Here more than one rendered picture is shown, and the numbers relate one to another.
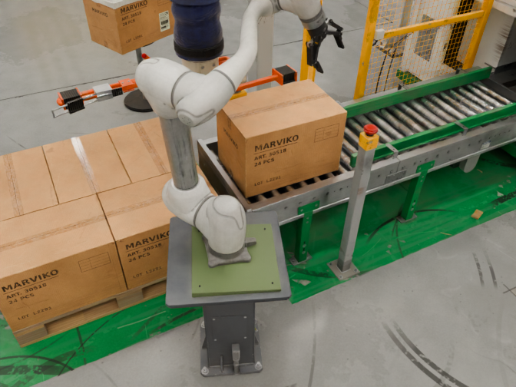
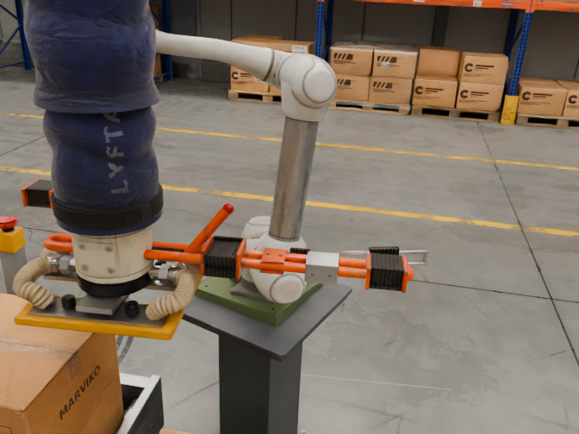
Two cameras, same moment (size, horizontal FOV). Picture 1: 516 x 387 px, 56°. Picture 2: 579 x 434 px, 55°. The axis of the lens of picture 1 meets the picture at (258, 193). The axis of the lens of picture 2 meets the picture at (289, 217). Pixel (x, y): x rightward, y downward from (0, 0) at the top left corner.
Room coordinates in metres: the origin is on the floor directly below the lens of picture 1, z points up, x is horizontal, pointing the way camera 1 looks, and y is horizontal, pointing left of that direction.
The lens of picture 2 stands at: (2.74, 1.25, 1.85)
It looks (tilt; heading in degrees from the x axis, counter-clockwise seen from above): 24 degrees down; 217
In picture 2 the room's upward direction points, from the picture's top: 2 degrees clockwise
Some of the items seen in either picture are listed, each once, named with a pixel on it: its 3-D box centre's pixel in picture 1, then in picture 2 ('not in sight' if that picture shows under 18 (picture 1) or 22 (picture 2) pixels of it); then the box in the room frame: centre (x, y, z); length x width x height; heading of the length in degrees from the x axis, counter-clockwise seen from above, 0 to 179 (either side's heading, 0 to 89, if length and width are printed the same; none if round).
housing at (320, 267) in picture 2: (103, 92); (321, 267); (1.86, 0.68, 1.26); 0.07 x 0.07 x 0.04; 31
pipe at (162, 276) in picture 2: not in sight; (116, 272); (2.10, 0.28, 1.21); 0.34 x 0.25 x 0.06; 121
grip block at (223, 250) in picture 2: not in sight; (224, 256); (1.97, 0.49, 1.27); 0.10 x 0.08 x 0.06; 31
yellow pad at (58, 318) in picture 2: not in sight; (100, 309); (2.18, 0.33, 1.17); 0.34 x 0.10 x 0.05; 121
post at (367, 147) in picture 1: (355, 209); (30, 349); (1.96, -0.54, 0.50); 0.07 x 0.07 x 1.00; 27
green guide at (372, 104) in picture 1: (404, 92); not in sight; (3.08, -1.02, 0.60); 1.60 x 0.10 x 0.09; 117
